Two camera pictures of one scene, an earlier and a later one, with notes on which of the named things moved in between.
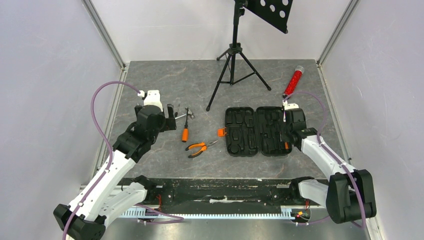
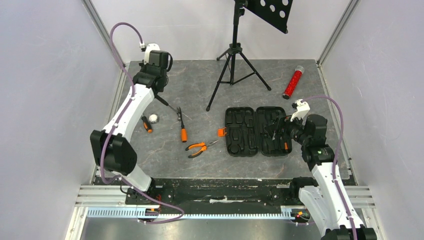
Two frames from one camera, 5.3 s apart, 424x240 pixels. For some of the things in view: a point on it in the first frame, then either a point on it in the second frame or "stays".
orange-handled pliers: (202, 144) stays
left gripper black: (168, 123) -> (143, 67)
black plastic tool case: (250, 131) stays
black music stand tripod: (276, 13) stays
